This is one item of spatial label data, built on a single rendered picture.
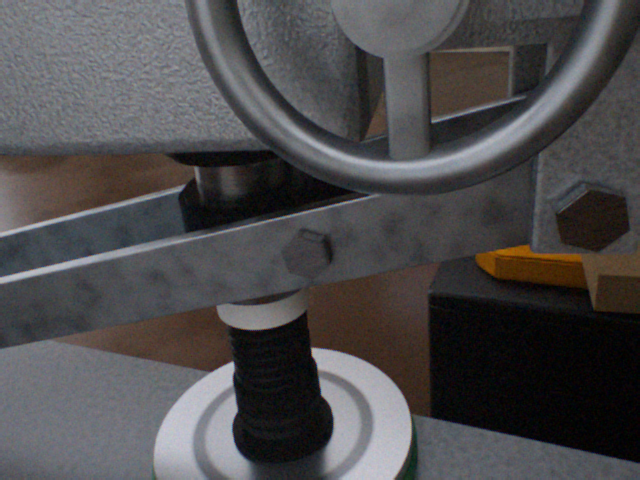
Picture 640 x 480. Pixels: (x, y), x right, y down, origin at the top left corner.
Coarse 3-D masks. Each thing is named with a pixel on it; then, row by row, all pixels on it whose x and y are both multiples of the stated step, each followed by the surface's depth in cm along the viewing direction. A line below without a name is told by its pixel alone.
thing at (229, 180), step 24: (216, 168) 39; (240, 168) 38; (264, 168) 39; (288, 168) 41; (192, 192) 41; (216, 192) 39; (240, 192) 39; (264, 192) 39; (288, 192) 40; (312, 192) 42; (336, 192) 45; (192, 216) 40; (216, 216) 38; (240, 216) 38
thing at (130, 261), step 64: (448, 128) 43; (448, 192) 33; (512, 192) 33; (576, 192) 29; (0, 256) 55; (64, 256) 54; (128, 256) 39; (192, 256) 38; (256, 256) 37; (320, 256) 36; (384, 256) 36; (448, 256) 35; (0, 320) 44; (64, 320) 43; (128, 320) 42
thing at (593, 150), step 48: (480, 0) 25; (528, 0) 25; (576, 0) 25; (528, 48) 42; (624, 96) 27; (576, 144) 29; (624, 144) 28; (624, 192) 29; (528, 240) 32; (624, 240) 30
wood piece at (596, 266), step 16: (592, 256) 75; (608, 256) 74; (624, 256) 74; (592, 272) 75; (608, 272) 71; (624, 272) 71; (592, 288) 75; (608, 288) 72; (624, 288) 71; (608, 304) 73; (624, 304) 72
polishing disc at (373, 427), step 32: (320, 352) 60; (224, 384) 57; (320, 384) 56; (352, 384) 56; (384, 384) 55; (192, 416) 54; (224, 416) 54; (352, 416) 52; (384, 416) 52; (160, 448) 51; (192, 448) 51; (224, 448) 50; (352, 448) 49; (384, 448) 49
